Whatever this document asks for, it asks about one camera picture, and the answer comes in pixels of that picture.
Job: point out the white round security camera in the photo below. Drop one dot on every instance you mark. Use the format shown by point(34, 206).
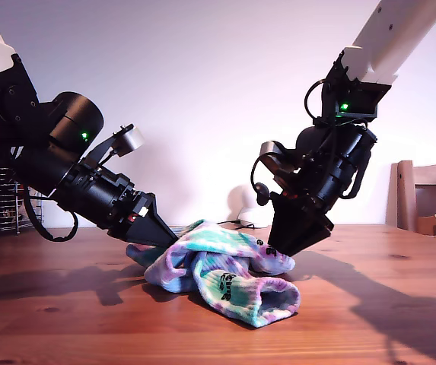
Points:
point(240, 203)

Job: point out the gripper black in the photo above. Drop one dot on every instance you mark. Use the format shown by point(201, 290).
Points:
point(99, 194)
point(328, 197)

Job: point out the tie-dye Hugging Face sock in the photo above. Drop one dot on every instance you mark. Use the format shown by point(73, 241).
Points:
point(221, 235)
point(240, 300)

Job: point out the white paper packet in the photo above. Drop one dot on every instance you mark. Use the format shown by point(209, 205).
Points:
point(39, 207)

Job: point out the wooden chair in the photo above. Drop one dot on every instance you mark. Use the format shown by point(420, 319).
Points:
point(402, 195)

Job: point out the brown cardboard box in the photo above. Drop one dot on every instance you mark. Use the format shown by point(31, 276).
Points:
point(425, 225)

